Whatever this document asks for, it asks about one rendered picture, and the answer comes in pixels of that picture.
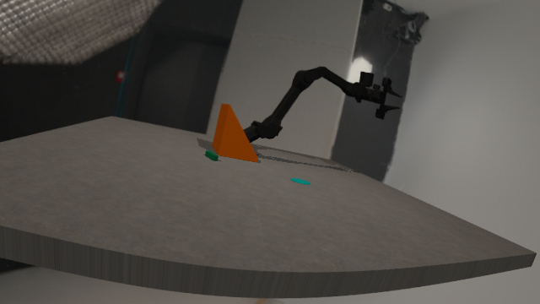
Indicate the green rectangular post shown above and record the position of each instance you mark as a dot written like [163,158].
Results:
[211,155]

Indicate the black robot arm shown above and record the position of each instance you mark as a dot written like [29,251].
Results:
[270,127]

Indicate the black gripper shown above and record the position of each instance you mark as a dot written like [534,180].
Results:
[380,113]

